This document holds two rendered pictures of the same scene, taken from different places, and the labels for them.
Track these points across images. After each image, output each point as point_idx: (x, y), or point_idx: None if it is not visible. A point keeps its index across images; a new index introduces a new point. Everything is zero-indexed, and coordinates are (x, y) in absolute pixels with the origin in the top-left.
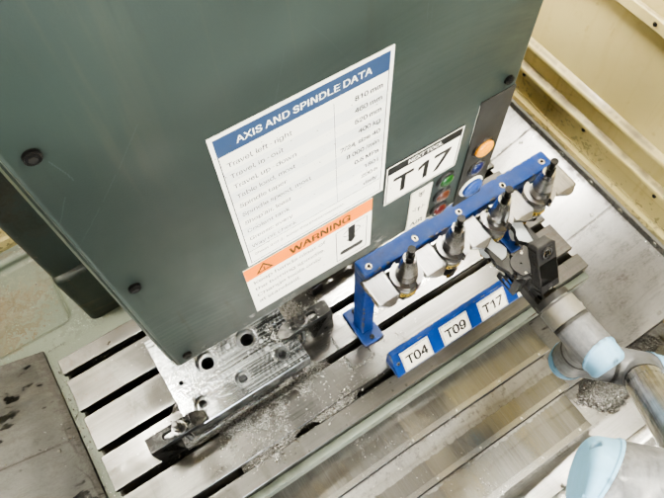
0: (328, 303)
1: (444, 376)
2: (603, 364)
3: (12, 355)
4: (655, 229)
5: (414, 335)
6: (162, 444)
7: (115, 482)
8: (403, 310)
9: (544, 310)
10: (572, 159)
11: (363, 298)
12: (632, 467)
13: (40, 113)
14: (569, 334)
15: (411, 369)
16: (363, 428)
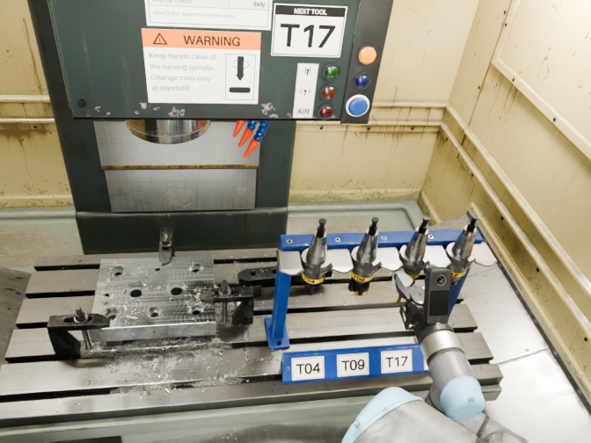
0: (259, 307)
1: (325, 410)
2: (457, 397)
3: (17, 268)
4: (582, 376)
5: (313, 350)
6: (60, 323)
7: (9, 351)
8: (318, 342)
9: (424, 338)
10: (524, 298)
11: (278, 280)
12: (414, 411)
13: None
14: (437, 363)
15: (298, 381)
16: (229, 413)
